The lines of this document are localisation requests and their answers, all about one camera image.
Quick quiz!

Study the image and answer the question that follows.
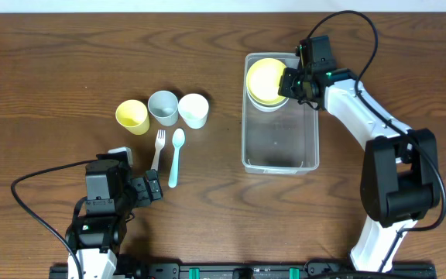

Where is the yellow plastic bowl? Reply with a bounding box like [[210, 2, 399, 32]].
[[246, 58, 286, 106]]

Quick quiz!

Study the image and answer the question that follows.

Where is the grey plastic bowl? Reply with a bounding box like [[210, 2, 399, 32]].
[[247, 91, 289, 112]]

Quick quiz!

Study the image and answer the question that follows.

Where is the white plastic fork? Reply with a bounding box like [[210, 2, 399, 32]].
[[151, 129, 166, 171]]

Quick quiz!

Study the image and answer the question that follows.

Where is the mint green plastic spoon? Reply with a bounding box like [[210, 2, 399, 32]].
[[168, 128, 186, 188]]

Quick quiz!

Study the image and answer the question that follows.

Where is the yellow plastic cup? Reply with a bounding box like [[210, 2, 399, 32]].
[[115, 100, 150, 136]]

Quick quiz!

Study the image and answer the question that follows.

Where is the grey-blue plastic cup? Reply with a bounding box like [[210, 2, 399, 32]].
[[148, 91, 178, 126]]

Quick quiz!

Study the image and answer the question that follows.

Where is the white plastic cup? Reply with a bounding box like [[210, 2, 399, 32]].
[[178, 93, 209, 129]]

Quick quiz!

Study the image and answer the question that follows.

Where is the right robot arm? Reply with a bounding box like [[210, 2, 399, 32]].
[[278, 67, 446, 272]]

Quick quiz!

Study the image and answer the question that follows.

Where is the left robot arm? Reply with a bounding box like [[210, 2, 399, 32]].
[[66, 159, 163, 279]]

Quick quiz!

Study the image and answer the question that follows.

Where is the clear plastic container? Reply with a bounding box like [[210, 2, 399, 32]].
[[241, 52, 321, 176]]

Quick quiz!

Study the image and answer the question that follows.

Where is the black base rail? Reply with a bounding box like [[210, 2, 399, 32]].
[[48, 260, 437, 279]]

